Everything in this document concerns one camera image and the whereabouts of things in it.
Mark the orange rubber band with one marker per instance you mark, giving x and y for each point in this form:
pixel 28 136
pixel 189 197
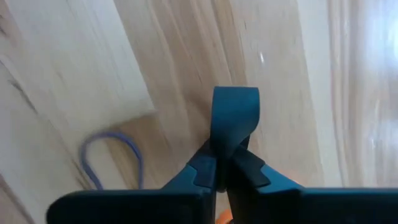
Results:
pixel 224 218

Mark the wide black rubber band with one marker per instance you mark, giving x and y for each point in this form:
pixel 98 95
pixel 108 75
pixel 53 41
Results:
pixel 234 118

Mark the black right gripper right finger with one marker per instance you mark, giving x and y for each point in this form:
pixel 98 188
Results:
pixel 264 193

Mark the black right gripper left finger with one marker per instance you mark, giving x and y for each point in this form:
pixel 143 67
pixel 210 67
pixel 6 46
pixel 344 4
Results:
pixel 186 193

